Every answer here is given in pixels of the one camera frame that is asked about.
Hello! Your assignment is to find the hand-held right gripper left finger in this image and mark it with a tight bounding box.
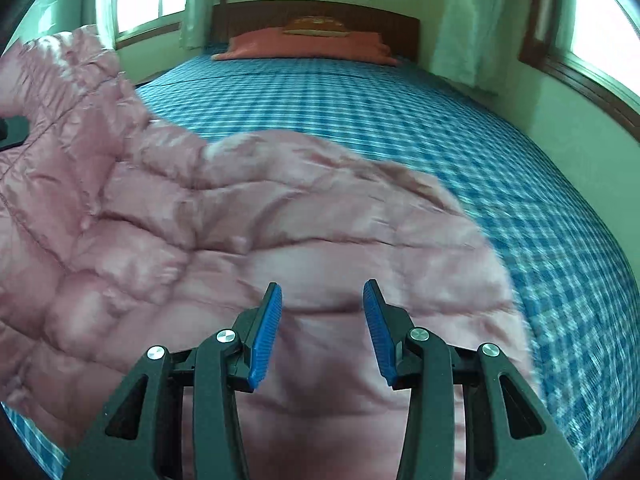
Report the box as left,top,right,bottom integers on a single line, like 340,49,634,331
62,282,284,480

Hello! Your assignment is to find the wide wooden-framed window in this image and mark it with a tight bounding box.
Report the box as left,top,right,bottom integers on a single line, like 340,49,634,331
520,0,640,141

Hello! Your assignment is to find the pink pillow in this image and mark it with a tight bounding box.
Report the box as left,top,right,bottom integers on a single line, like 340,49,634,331
211,29,398,66

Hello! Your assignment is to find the small patterned cushion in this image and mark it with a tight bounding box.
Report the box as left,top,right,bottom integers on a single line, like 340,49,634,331
282,16,351,37

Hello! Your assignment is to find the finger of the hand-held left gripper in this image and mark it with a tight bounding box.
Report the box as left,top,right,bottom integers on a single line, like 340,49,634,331
0,116,29,152

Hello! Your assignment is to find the blue plaid bed sheet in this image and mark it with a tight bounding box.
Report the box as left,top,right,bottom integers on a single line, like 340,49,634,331
7,42,640,480

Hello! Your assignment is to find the pink puffer jacket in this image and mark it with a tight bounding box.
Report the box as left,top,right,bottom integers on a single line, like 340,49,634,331
0,25,543,480

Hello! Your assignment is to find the wide pale green curtain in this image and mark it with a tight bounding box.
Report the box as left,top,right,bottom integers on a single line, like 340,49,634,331
430,0,541,96

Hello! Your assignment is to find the dark wooden headboard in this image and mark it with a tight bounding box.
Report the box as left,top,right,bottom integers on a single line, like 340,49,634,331
212,1,421,61

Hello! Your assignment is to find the narrow pale green curtain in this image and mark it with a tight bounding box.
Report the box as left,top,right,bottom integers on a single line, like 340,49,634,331
95,0,120,51

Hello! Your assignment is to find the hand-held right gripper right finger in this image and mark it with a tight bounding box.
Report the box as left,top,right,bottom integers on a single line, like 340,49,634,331
362,280,589,480

